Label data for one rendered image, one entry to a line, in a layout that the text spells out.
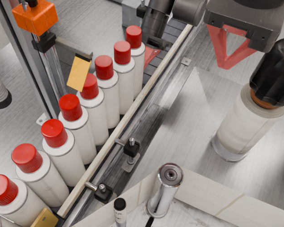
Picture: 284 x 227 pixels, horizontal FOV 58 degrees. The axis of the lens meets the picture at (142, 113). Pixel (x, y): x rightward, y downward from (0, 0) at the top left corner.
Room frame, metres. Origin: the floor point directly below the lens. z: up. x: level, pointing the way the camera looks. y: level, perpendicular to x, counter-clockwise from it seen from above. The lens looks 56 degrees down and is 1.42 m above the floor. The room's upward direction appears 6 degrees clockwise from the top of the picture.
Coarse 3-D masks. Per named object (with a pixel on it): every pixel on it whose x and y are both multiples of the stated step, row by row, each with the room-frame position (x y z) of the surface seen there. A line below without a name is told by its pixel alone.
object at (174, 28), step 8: (168, 24) 0.72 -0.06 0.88; (176, 24) 0.73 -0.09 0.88; (184, 24) 0.73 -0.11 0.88; (168, 32) 0.68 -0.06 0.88; (176, 32) 0.69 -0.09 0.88; (168, 40) 0.65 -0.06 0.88; (184, 40) 0.66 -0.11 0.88; (168, 48) 0.61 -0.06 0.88; (160, 56) 0.57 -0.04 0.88; (152, 64) 0.53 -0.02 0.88; (168, 64) 0.54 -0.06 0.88; (144, 72) 0.50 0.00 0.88; (152, 72) 0.50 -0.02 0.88; (144, 80) 0.47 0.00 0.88; (152, 88) 0.45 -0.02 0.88; (136, 112) 0.36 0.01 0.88; (120, 120) 0.33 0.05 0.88; (120, 136) 0.29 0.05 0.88; (104, 160) 0.22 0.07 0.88; (56, 208) 0.11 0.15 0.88; (72, 208) 0.11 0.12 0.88; (56, 216) 0.10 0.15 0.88; (56, 224) 0.08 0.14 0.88
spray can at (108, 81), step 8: (104, 56) 0.34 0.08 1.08; (96, 64) 0.32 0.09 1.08; (104, 64) 0.32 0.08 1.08; (112, 64) 0.33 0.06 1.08; (96, 72) 0.32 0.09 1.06; (104, 72) 0.31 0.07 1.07; (112, 72) 0.32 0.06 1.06; (104, 80) 0.31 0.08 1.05; (112, 80) 0.32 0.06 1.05; (104, 88) 0.30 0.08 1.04; (112, 88) 0.31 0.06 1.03; (112, 96) 0.31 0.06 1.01; (112, 104) 0.31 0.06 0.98; (112, 112) 0.31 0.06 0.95; (112, 120) 0.31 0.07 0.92; (112, 128) 0.30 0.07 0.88
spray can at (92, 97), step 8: (88, 80) 0.28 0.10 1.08; (96, 80) 0.28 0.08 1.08; (88, 88) 0.26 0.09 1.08; (96, 88) 0.27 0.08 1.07; (80, 96) 0.27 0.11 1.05; (88, 96) 0.26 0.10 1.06; (96, 96) 0.27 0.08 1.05; (104, 96) 0.28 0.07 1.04; (88, 104) 0.26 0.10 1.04; (96, 104) 0.26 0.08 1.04; (104, 104) 0.28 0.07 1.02; (88, 112) 0.25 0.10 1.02; (96, 112) 0.26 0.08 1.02; (104, 112) 0.27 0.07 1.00; (96, 120) 0.26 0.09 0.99; (104, 120) 0.27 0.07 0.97; (96, 128) 0.26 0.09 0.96; (104, 128) 0.27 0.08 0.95; (96, 136) 0.25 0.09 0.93; (104, 136) 0.26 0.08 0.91; (96, 144) 0.25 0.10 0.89; (104, 144) 0.26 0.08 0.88
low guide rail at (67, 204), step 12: (180, 36) 0.63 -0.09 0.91; (168, 60) 0.53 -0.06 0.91; (156, 72) 0.47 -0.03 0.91; (144, 96) 0.40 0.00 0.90; (132, 108) 0.35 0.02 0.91; (120, 132) 0.29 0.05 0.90; (108, 144) 0.25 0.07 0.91; (96, 156) 0.22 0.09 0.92; (96, 168) 0.19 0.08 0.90; (84, 180) 0.16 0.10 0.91; (72, 192) 0.14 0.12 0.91; (72, 204) 0.12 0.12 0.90; (60, 216) 0.09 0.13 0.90
